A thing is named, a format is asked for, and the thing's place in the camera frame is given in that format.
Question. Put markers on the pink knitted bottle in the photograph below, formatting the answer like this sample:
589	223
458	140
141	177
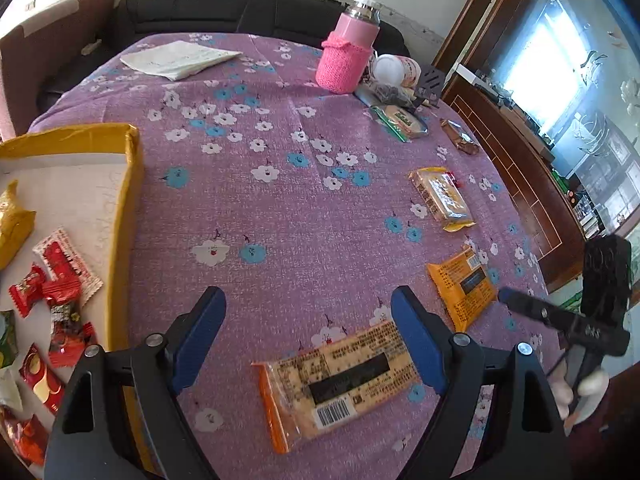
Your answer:
350	50

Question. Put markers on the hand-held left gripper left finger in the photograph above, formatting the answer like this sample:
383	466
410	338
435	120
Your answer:
197	345

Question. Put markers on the glass window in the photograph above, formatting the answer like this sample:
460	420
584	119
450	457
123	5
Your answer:
545	70

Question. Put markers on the clear plastic bag dark contents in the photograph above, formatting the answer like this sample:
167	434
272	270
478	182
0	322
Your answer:
387	94

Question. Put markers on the brown pouch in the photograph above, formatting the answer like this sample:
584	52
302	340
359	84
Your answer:
460	137

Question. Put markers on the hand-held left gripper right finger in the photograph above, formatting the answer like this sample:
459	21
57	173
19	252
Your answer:
417	340

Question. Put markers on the person's right hand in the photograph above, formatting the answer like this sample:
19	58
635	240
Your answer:
595	385

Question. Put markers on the white plastic jar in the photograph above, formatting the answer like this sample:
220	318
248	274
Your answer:
397	69

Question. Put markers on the round crackers pack green label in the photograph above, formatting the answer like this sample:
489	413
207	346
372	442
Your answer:
402	122

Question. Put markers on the pile of small candy packets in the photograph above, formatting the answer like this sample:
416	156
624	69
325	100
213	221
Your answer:
62	260

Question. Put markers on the white folded paper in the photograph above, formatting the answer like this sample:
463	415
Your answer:
177	57

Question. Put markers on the wooden cabinet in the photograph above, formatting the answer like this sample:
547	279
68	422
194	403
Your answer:
520	180

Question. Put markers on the black sofa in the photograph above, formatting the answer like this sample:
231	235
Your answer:
225	10

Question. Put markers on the maroon armchair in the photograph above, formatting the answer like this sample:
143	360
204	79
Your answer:
55	50

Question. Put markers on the small cracker pack orange ends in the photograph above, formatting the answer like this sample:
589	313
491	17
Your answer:
442	200

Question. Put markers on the yellow snack bag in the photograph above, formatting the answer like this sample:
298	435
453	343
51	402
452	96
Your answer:
10	230

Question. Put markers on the purple floral tablecloth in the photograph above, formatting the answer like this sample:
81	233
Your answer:
300	210

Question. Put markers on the large clear cracker pack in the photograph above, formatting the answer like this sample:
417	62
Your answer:
350	380

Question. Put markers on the yellow cardboard box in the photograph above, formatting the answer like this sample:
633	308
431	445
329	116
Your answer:
122	210

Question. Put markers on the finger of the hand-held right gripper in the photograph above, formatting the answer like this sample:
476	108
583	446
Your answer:
530	307

